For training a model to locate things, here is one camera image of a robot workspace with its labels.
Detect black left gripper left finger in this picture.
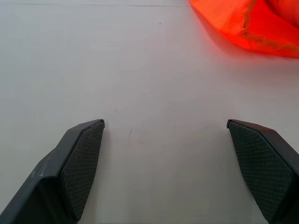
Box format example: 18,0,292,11
0,119,105,224

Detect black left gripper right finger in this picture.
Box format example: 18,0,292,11
226,119,299,224

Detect orange cloth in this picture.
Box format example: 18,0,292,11
188,0,299,58

